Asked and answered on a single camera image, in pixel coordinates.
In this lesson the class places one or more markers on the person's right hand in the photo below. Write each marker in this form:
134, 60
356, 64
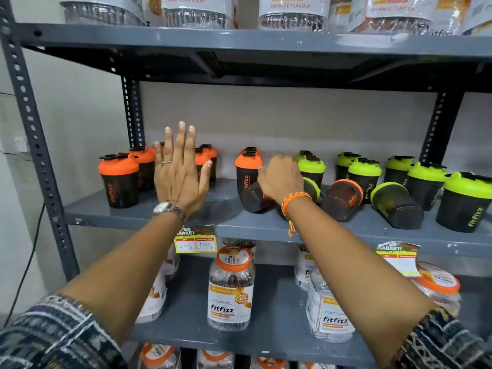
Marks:
282, 180

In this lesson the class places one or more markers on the person's left hand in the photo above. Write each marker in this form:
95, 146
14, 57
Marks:
178, 180

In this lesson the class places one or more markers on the person's right thumb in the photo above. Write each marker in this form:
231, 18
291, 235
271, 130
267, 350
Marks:
263, 180

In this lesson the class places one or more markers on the person's left thumb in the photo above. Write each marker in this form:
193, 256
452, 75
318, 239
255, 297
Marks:
205, 176

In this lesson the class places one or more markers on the person's left middle finger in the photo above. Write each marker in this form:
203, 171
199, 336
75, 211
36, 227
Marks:
180, 145

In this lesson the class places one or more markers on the person's left little finger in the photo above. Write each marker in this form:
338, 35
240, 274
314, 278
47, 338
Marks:
158, 159

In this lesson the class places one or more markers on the black orange-print shaker bottle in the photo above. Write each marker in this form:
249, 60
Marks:
251, 199

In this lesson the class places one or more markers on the person's right forearm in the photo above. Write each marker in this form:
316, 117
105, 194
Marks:
353, 280

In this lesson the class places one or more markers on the person's left forearm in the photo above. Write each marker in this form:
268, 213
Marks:
127, 272

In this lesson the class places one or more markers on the row of orange-lid shakers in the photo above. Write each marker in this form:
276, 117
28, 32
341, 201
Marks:
119, 188

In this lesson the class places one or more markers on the silver wristwatch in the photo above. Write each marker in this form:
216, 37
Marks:
169, 209

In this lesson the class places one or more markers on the yellow paper price tag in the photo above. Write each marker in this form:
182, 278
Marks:
399, 259
196, 242

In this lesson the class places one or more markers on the white product pouch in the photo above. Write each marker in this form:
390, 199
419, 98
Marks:
340, 13
173, 263
446, 17
480, 15
152, 7
153, 299

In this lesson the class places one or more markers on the grey metal shelf rack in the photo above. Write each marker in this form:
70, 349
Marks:
246, 41

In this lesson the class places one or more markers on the row of green-lid shakers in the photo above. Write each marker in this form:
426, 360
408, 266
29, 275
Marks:
461, 211

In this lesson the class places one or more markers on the person's left patterned sleeve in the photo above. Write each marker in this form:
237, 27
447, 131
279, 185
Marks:
57, 334

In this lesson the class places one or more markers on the person's patterned sleeve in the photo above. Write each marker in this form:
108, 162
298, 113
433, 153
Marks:
57, 334
442, 342

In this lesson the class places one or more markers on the person's right patterned sleeve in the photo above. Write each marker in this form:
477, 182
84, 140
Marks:
442, 342

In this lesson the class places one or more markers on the white wall socket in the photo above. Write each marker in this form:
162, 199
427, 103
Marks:
21, 144

